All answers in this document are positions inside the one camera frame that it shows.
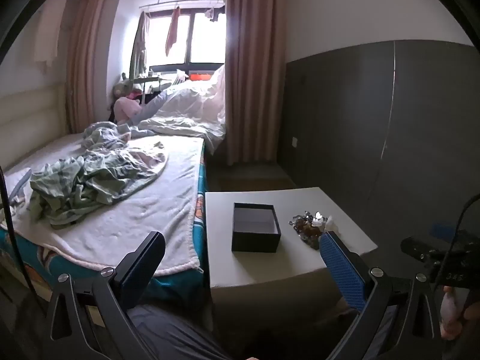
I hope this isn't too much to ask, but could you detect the white padded headboard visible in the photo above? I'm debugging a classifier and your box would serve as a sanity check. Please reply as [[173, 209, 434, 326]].
[[0, 82, 68, 169]]

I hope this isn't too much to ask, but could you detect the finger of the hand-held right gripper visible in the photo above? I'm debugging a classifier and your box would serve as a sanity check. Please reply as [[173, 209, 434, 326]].
[[400, 236, 441, 267]]

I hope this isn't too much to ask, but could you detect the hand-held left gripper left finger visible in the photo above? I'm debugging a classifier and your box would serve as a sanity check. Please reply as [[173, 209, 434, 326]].
[[47, 231, 167, 360]]

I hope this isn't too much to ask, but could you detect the hanging pink cloth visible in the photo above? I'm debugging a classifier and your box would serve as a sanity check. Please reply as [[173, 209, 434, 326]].
[[166, 7, 181, 57]]

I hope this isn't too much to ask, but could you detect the white duvet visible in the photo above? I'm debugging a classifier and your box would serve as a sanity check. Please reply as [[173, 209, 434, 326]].
[[129, 64, 227, 154]]

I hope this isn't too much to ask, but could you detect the black square jewelry box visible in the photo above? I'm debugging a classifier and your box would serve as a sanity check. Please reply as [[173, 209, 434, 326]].
[[231, 202, 282, 253]]

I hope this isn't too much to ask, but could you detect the hanging green garment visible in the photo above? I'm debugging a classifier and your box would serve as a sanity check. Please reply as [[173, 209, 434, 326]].
[[130, 10, 151, 80]]

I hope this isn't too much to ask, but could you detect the hanging dark garment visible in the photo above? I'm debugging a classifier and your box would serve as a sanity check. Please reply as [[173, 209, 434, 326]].
[[204, 5, 227, 22]]

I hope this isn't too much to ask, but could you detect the pile of beaded bracelets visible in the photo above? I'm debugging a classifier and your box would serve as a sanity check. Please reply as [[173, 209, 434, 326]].
[[289, 210, 334, 250]]

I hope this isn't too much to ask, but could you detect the beige curtain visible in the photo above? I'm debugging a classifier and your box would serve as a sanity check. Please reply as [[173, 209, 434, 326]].
[[224, 0, 290, 166], [65, 0, 110, 134]]

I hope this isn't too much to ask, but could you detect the green crumpled cloth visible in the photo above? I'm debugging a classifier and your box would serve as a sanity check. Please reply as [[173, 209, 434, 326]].
[[29, 148, 169, 226]]

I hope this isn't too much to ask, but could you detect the white hanging cloth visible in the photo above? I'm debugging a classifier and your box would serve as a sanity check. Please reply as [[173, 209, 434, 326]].
[[34, 0, 67, 67]]

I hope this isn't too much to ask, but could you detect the light blue crumpled cloth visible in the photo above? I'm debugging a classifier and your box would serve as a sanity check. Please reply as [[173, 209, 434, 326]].
[[82, 122, 154, 151]]

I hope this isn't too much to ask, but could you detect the clothes rail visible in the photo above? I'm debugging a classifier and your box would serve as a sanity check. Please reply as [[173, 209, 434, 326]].
[[139, 0, 227, 11]]

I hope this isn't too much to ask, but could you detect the green plush toy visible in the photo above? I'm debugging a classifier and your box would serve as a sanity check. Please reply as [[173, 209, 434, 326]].
[[112, 74, 133, 99]]

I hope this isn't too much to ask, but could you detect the window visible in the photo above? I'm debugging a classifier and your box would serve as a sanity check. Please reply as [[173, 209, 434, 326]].
[[131, 5, 227, 83]]

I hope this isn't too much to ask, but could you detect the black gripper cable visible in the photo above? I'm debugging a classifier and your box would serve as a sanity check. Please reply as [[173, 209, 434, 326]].
[[451, 193, 480, 242]]

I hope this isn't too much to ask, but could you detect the person's right hand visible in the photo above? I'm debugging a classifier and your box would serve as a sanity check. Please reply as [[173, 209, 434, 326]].
[[439, 287, 480, 340]]

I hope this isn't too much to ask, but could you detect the pink plush toy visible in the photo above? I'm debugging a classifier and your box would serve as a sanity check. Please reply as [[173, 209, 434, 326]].
[[113, 97, 144, 124]]

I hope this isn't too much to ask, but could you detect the teal printed bed sheet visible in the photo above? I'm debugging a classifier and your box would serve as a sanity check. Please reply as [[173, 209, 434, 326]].
[[0, 146, 209, 308]]

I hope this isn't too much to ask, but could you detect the white side table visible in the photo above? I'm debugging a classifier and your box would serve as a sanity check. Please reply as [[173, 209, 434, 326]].
[[205, 187, 379, 316]]

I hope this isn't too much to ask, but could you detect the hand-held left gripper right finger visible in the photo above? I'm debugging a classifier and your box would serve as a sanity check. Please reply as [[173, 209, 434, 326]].
[[319, 231, 445, 360]]

